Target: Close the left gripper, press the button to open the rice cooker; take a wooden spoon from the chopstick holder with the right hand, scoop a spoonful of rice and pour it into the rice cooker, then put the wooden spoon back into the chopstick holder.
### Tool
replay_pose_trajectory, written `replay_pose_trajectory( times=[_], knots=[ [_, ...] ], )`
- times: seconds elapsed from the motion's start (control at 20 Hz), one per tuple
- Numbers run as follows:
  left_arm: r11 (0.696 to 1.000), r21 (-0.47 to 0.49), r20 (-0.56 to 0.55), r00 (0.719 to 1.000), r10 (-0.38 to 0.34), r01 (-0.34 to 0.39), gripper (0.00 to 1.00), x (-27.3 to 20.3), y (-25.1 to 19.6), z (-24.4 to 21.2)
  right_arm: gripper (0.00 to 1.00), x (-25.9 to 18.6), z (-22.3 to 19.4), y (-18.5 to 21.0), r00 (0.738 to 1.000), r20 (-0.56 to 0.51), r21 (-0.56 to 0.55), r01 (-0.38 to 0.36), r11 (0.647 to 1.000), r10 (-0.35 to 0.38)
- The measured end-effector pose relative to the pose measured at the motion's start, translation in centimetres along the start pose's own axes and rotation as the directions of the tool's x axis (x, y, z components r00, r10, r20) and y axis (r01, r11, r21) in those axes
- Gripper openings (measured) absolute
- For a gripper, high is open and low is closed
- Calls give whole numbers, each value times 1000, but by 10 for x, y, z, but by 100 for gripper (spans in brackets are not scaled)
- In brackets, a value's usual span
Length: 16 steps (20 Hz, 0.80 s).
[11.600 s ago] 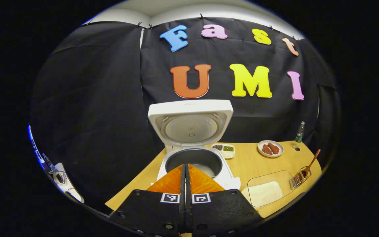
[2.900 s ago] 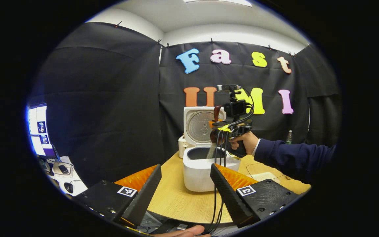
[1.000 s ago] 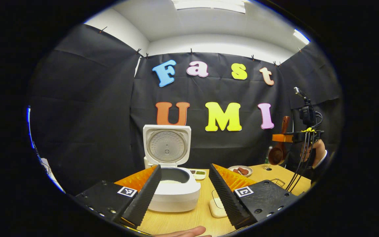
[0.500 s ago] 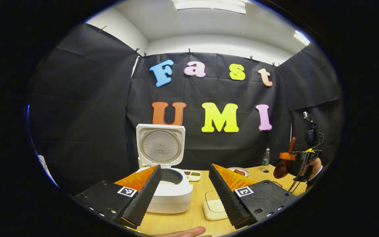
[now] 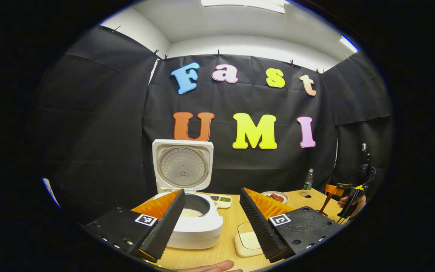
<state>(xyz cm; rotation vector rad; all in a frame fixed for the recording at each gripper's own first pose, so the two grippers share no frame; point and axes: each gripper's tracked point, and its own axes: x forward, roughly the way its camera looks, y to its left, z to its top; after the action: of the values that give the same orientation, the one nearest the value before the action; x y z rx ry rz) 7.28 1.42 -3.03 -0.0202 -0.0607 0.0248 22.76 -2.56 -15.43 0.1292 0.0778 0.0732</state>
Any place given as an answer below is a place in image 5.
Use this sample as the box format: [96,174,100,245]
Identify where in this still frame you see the white round plate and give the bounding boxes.
[261,191,290,204]

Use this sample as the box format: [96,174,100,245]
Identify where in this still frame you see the white rice cooker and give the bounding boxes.
[152,139,224,250]

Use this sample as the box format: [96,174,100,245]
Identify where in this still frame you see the long ceiling light panel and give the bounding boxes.
[201,0,287,14]

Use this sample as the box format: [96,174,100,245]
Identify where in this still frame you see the black backdrop cloth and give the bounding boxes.
[32,26,393,223]

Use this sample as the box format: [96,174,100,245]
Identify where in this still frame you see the clear green-label water bottle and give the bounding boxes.
[303,168,314,198]

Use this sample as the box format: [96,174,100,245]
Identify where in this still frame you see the brown wooden spoon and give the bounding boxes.
[318,193,333,216]

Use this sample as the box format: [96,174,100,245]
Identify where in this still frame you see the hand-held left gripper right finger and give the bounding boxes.
[239,188,345,264]

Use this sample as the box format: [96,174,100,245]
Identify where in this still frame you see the white divided condiment tray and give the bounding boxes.
[208,194,232,209]

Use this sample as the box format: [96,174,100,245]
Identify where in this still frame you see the small ceiling light panel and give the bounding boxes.
[340,36,358,53]

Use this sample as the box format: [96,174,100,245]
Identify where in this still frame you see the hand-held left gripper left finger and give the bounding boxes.
[82,189,186,264]

